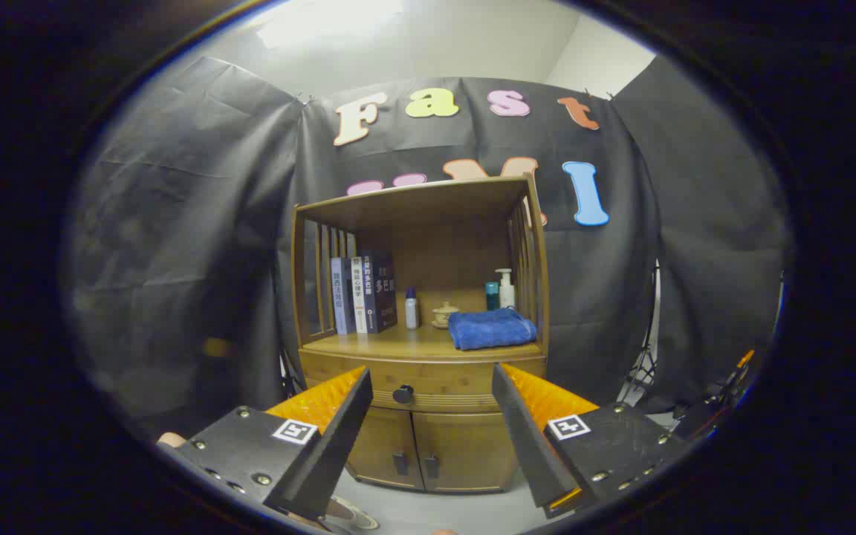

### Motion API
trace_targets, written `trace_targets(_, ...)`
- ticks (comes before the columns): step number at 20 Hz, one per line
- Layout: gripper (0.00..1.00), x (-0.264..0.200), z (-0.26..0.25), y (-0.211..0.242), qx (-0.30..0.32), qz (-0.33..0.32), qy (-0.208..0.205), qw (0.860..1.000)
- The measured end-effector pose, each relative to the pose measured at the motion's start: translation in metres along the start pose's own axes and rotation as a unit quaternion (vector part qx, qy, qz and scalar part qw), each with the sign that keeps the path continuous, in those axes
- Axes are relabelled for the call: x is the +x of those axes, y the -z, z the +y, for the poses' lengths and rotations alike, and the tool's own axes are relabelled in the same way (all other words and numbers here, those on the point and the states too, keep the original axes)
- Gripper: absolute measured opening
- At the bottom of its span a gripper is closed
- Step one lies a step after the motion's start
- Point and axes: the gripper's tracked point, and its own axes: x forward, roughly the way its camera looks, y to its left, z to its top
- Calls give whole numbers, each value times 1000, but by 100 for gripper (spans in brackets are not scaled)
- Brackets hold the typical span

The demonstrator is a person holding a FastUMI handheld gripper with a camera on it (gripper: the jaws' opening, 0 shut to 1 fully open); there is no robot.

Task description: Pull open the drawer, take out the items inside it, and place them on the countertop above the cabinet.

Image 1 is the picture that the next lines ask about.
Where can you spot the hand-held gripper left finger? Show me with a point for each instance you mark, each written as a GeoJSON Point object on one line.
{"type": "Point", "coordinates": [331, 453]}

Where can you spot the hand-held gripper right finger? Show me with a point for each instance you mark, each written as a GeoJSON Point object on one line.
{"type": "Point", "coordinates": [528, 446]}

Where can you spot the black drawer knob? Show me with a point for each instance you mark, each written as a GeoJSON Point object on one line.
{"type": "Point", "coordinates": [403, 394]}

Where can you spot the wooden drawer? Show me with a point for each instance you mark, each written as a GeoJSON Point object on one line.
{"type": "Point", "coordinates": [458, 379]}

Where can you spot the wooden cabinet door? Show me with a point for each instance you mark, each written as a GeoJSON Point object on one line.
{"type": "Point", "coordinates": [472, 453]}
{"type": "Point", "coordinates": [380, 438]}

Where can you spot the wooden countertop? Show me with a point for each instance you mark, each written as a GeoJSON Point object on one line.
{"type": "Point", "coordinates": [406, 342]}

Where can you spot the wooden cabinet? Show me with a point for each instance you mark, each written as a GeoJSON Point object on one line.
{"type": "Point", "coordinates": [443, 238]}

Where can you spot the blue folded towel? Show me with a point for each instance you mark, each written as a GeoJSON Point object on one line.
{"type": "Point", "coordinates": [491, 331]}

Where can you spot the white pump bottle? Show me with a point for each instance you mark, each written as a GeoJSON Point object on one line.
{"type": "Point", "coordinates": [507, 297]}

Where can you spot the teal bottle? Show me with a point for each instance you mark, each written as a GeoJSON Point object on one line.
{"type": "Point", "coordinates": [492, 296]}

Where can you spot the beige lidded teacup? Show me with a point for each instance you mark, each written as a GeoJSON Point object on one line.
{"type": "Point", "coordinates": [444, 316]}

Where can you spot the light blue book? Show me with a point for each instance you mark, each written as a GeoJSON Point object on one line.
{"type": "Point", "coordinates": [340, 297]}

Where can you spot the white book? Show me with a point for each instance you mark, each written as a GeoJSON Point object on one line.
{"type": "Point", "coordinates": [358, 297]}

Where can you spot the white bottle with blue cap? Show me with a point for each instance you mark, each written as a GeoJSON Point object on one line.
{"type": "Point", "coordinates": [412, 312]}

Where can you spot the dark blue book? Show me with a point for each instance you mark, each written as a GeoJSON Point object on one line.
{"type": "Point", "coordinates": [383, 297]}

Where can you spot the black equipment with orange tip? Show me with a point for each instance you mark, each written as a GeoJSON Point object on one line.
{"type": "Point", "coordinates": [718, 409]}

